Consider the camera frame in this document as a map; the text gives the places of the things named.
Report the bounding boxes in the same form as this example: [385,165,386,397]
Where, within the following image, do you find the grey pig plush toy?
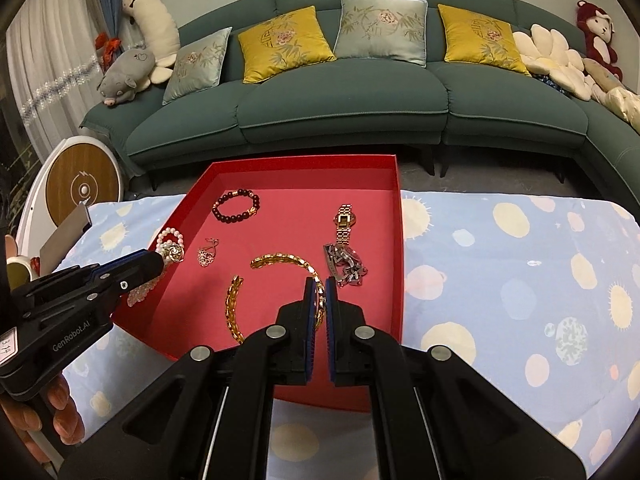
[96,48,155,107]

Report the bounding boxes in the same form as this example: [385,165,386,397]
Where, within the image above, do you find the red monkey plush toy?
[576,0,623,81]

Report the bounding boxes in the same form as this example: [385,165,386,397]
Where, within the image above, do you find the yellow embroidered cushion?
[437,3,529,76]
[238,6,336,84]

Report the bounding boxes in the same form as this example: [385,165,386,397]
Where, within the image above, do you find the tan small cushion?
[582,58,622,92]

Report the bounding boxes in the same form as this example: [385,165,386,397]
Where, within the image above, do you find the red shallow tray box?
[112,153,406,413]

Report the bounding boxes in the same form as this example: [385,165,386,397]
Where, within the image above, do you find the gold chain necklace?
[224,251,328,345]

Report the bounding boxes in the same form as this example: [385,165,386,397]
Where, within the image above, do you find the grey-green embroidered cushion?
[162,27,232,105]
[333,0,428,67]

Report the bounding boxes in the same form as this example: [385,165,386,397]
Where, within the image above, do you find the silver wristwatch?
[323,244,368,287]

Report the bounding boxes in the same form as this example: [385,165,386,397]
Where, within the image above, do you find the yellow embroidered cushion right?
[437,3,529,76]

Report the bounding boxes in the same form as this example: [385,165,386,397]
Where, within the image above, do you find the cream flower-shaped cushion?
[513,24,592,101]

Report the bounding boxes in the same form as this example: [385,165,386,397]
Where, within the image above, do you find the person's left hand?
[0,372,87,463]

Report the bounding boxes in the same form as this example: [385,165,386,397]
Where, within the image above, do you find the cream quilted blanket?
[604,87,640,133]

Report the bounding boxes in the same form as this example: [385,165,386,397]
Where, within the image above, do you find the silver pendant charm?
[196,237,219,268]

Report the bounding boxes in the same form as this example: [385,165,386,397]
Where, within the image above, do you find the grey-green embroidered cushion centre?
[333,0,428,67]

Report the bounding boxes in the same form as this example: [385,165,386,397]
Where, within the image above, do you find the white long plush toy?
[122,0,180,84]

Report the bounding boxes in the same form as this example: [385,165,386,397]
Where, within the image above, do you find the dark bead bracelet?
[210,187,262,224]

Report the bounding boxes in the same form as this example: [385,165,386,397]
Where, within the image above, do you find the blue patterned bed sheet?
[59,191,639,479]

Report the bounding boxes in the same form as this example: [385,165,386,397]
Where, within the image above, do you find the grey-green embroidered cushion left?
[162,27,232,105]

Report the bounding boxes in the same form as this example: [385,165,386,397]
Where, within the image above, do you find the white pearl necklace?
[124,226,187,309]

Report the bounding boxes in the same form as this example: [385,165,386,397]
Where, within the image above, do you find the round wooden white exercise device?
[15,136,124,257]

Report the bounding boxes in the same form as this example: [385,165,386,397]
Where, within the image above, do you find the white sheer curtain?
[6,0,101,160]

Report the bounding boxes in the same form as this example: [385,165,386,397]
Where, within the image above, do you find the gold wristwatch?
[334,204,357,246]

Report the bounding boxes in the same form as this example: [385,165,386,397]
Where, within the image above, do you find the dark green sectional sofa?
[82,0,639,209]

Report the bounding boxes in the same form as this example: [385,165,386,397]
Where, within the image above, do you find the small mirror with pink ears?
[4,234,38,290]

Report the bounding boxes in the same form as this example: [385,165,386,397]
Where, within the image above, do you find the yellow embroidered cushion left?
[238,6,336,84]

